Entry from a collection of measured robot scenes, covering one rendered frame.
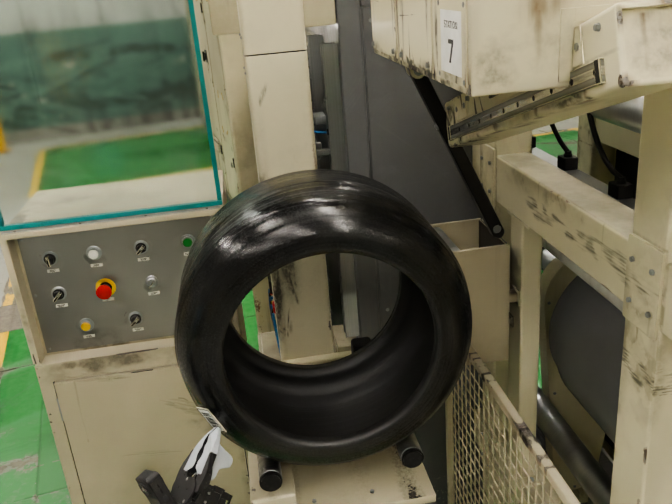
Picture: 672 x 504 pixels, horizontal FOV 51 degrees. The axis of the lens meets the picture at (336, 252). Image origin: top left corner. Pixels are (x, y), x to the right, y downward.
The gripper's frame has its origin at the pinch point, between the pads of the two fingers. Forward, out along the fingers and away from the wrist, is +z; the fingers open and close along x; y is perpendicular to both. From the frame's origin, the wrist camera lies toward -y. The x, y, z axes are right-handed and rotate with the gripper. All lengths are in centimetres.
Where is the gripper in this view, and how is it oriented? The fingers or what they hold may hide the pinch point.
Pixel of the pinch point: (212, 432)
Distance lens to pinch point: 133.4
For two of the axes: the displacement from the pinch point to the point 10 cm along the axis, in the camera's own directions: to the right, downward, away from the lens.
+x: 6.6, -1.2, -7.4
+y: 6.7, 5.4, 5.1
